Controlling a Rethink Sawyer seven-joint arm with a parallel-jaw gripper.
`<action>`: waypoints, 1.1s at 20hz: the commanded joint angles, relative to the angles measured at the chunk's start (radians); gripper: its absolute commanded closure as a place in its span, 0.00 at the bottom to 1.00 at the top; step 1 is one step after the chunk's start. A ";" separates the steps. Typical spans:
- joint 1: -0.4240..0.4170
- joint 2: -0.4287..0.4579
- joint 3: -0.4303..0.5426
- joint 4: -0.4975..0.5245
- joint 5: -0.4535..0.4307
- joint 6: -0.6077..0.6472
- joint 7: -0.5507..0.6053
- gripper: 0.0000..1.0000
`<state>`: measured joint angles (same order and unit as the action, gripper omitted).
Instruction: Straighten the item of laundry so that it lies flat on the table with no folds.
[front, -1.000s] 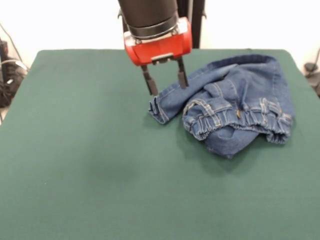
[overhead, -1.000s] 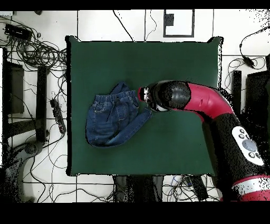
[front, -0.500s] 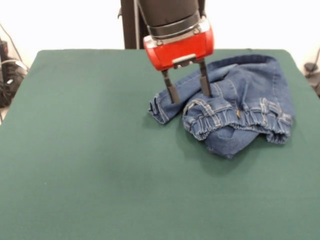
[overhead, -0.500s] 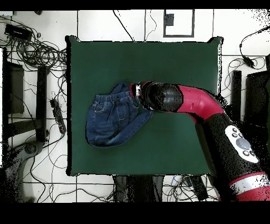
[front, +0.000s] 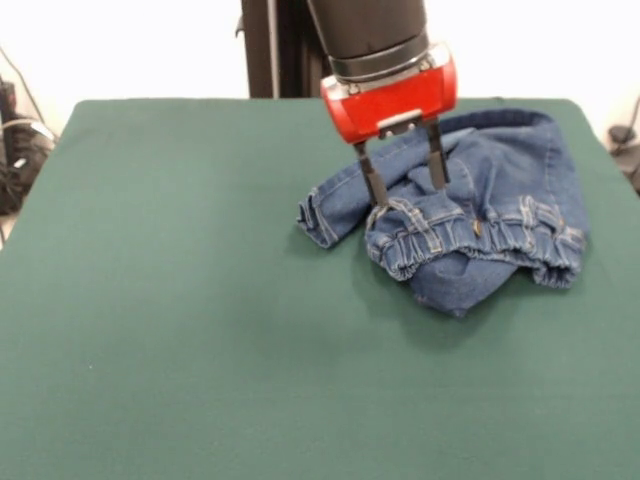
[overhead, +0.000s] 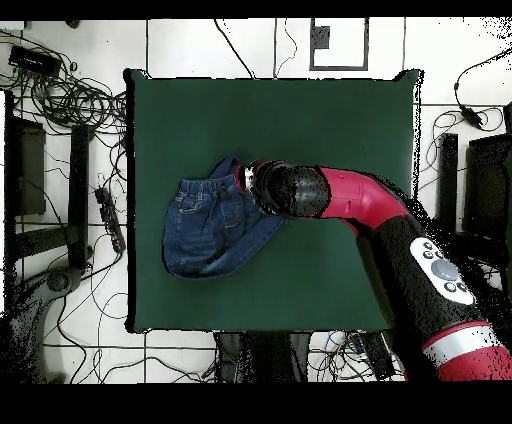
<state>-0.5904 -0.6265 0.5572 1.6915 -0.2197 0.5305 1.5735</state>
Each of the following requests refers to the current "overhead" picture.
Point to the blue denim jeans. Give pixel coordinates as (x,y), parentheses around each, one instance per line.
(200,232)

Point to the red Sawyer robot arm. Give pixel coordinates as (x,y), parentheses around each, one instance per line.
(360,196)

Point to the dark green tablecloth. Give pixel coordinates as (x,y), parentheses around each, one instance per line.
(160,120)

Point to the black power strip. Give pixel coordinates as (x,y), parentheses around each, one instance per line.
(110,218)

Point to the small dark square box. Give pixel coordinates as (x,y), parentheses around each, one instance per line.
(321,38)

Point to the black metal stand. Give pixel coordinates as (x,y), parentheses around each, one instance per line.
(448,168)
(78,180)

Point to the grey stand base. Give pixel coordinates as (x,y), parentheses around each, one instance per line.
(60,280)

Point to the person's shoe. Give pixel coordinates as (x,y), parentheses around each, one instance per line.
(72,23)

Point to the black electronics box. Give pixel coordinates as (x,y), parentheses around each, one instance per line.
(34,60)

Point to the grey square frame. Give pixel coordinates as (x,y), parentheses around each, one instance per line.
(339,67)

